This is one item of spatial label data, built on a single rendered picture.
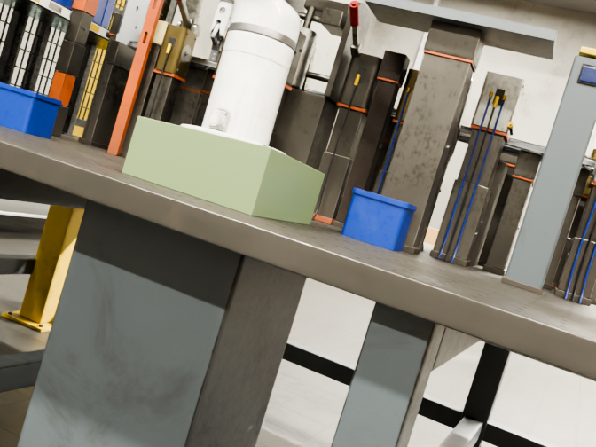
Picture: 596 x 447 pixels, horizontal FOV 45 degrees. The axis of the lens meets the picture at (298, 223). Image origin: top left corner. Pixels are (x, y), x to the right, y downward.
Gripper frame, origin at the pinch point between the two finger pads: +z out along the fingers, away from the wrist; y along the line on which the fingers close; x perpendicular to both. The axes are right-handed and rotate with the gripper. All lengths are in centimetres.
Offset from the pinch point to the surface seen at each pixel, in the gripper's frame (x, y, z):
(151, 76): 6.8, -18.8, 11.1
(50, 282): 59, 38, 86
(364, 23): -46, -23, -13
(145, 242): -40, -82, 42
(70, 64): 28.5, -22.9, 13.9
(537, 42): -85, -42, -12
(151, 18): 10.0, -21.2, -3.0
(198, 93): -1.0, -6.6, 11.1
